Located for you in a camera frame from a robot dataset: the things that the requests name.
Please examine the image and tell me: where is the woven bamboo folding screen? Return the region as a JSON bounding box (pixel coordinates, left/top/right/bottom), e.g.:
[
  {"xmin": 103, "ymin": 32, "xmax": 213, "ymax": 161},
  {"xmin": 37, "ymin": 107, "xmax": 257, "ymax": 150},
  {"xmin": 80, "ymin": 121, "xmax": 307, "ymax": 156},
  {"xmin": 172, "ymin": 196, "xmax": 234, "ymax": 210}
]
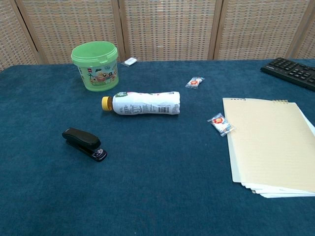
[{"xmin": 0, "ymin": 0, "xmax": 315, "ymax": 72}]

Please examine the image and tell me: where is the white wrapped packet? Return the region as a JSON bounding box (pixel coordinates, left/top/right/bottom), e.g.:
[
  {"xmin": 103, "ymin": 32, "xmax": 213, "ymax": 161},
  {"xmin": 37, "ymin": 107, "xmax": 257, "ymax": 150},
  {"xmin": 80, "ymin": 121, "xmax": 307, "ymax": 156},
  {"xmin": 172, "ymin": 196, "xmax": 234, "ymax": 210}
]
[{"xmin": 121, "ymin": 57, "xmax": 138, "ymax": 66}]

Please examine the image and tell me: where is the beige spiral notebook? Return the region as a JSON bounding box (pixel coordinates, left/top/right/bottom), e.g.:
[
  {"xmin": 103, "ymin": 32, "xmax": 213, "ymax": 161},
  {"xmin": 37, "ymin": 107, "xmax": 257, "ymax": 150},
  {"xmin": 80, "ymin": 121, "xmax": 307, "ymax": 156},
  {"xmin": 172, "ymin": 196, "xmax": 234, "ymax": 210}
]
[{"xmin": 222, "ymin": 97, "xmax": 315, "ymax": 199}]

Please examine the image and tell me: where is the dark blue table mat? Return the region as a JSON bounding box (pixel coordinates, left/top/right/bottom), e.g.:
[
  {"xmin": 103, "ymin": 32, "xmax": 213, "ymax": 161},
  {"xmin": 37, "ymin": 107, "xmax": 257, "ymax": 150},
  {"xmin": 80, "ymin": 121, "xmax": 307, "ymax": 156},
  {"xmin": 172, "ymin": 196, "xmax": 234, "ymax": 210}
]
[{"xmin": 0, "ymin": 58, "xmax": 315, "ymax": 236}]

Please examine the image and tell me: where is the black computer keyboard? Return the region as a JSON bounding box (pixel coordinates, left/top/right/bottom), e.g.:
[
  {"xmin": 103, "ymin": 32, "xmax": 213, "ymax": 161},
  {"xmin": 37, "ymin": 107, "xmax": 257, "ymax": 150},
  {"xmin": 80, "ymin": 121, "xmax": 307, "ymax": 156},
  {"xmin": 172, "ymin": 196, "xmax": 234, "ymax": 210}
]
[{"xmin": 260, "ymin": 57, "xmax": 315, "ymax": 92}]

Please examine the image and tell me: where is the black stapler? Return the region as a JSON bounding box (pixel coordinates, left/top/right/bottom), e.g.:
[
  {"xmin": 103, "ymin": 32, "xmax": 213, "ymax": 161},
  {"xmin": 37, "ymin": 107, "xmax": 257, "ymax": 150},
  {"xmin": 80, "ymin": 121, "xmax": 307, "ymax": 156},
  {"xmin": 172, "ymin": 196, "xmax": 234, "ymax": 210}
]
[{"xmin": 62, "ymin": 127, "xmax": 108, "ymax": 163}]

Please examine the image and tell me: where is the red and white candy packet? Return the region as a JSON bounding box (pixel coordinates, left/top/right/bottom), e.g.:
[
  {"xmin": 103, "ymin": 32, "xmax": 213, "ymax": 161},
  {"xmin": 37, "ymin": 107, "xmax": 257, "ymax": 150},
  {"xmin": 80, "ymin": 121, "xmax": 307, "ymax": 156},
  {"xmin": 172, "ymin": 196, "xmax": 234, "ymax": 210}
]
[
  {"xmin": 185, "ymin": 76, "xmax": 205, "ymax": 90},
  {"xmin": 207, "ymin": 113, "xmax": 236, "ymax": 137}
]

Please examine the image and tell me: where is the white bottle with yellow cap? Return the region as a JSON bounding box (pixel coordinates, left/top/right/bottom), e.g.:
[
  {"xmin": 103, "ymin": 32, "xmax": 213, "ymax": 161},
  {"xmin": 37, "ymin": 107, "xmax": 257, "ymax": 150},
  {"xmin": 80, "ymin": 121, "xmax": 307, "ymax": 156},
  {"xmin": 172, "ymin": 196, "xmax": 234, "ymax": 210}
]
[{"xmin": 101, "ymin": 91, "xmax": 181, "ymax": 116}]

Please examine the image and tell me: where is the green plastic bucket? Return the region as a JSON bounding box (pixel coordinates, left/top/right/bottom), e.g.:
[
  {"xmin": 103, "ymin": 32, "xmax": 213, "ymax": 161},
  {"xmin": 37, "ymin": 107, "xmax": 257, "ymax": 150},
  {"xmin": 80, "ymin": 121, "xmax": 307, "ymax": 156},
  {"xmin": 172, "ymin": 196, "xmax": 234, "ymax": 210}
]
[{"xmin": 70, "ymin": 41, "xmax": 120, "ymax": 92}]

